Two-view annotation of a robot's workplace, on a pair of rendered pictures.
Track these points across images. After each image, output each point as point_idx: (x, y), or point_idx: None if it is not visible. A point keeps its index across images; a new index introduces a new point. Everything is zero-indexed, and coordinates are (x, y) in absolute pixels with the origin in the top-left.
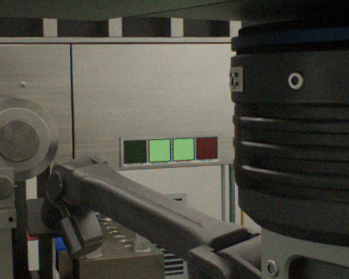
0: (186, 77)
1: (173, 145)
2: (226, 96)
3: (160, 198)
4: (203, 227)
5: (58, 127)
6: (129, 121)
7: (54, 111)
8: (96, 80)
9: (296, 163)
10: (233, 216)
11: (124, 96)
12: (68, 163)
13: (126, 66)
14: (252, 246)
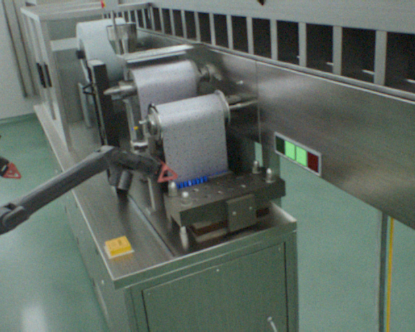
0: (304, 101)
1: (296, 149)
2: (326, 126)
3: (53, 179)
4: (19, 197)
5: (253, 113)
6: (279, 122)
7: (252, 103)
8: (265, 89)
9: None
10: (382, 227)
11: (276, 104)
12: (103, 147)
13: (276, 83)
14: None
